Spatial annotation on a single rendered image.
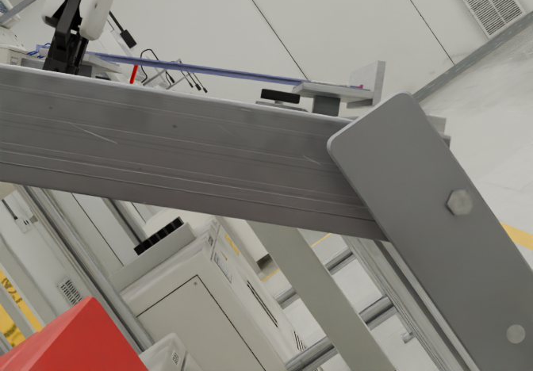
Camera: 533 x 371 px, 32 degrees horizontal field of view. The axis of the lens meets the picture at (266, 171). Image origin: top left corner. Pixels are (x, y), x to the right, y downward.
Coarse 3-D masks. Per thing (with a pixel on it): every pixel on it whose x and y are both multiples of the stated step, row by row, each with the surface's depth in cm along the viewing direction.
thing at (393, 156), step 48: (336, 144) 45; (384, 144) 45; (432, 144) 45; (384, 192) 45; (432, 192) 45; (432, 240) 45; (480, 240) 45; (432, 288) 45; (480, 288) 45; (528, 288) 45; (480, 336) 45; (528, 336) 45
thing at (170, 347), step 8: (168, 336) 118; (176, 336) 119; (160, 344) 117; (168, 344) 113; (176, 344) 116; (144, 352) 119; (152, 352) 115; (160, 352) 111; (168, 352) 110; (176, 352) 113; (184, 352) 117; (144, 360) 113; (152, 360) 110; (160, 360) 106; (168, 360) 107; (176, 360) 111; (184, 360) 116; (192, 360) 118; (152, 368) 105; (160, 368) 102; (168, 368) 105; (176, 368) 108; (184, 368) 112; (192, 368) 115; (200, 368) 120
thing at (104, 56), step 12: (36, 48) 141; (108, 60) 142; (120, 60) 142; (132, 60) 142; (144, 60) 142; (156, 60) 142; (204, 72) 142; (216, 72) 142; (228, 72) 142; (240, 72) 142; (288, 84) 143
